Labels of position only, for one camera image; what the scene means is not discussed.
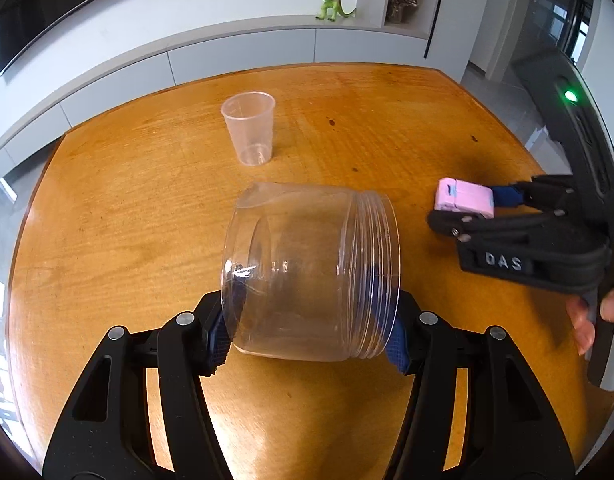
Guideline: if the small clear plastic cup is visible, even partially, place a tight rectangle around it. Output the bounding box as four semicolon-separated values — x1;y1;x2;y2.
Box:
220;91;275;166

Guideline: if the white low tv cabinet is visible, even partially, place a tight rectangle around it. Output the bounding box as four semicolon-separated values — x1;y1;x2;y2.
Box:
0;14;462;187

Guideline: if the person right hand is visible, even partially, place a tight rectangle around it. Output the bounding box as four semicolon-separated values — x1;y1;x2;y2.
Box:
565;289;614;356

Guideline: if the large clear plastic jar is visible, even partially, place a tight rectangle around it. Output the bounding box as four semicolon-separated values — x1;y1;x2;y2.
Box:
220;182;401;362

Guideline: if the green toy dinosaur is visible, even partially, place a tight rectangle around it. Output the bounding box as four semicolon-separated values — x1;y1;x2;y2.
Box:
316;0;356;22

